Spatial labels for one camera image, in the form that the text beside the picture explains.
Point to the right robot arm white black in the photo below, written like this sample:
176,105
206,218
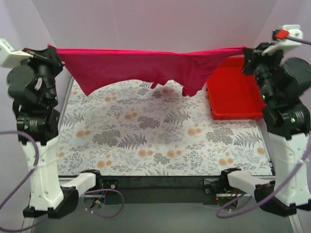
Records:
281,83

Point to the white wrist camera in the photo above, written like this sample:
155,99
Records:
9,57
286,38

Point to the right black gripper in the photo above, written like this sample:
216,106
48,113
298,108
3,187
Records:
252,59

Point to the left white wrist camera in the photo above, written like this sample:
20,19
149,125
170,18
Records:
9,57

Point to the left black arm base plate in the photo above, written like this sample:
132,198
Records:
109,184

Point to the floral patterned table mat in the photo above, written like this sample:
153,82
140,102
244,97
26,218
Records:
130,129

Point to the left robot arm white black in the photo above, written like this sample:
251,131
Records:
31,85

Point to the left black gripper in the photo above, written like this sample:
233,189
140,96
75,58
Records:
52,61

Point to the red plastic bin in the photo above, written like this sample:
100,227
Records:
232,94

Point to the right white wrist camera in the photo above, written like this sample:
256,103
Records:
286,38

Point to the magenta t shirt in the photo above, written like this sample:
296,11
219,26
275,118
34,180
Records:
95,68

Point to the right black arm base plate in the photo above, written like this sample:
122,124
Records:
213,187

